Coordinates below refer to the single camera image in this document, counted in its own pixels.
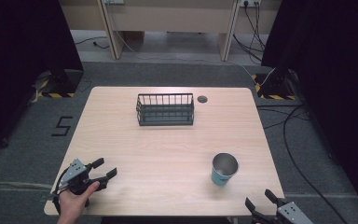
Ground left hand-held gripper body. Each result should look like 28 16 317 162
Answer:
52 158 108 216

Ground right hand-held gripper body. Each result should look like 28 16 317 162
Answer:
251 201 315 224

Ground blue cup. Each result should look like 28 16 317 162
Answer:
211 151 240 188

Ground black wire basket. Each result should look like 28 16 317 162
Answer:
135 92 196 127

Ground person's left hand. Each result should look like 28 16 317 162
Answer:
56 181 101 224

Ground black stand base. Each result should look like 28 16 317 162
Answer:
251 68 299 101
33 68 85 99

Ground black curtain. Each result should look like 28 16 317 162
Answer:
260 0 358 216
0 0 84 160

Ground beige desk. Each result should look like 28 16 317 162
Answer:
59 0 283 63

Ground black floor cable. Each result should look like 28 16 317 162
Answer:
256 104 349 224

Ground black hanging cables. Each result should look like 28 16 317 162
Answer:
232 1 267 65

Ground wall power socket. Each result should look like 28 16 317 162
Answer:
240 0 262 8

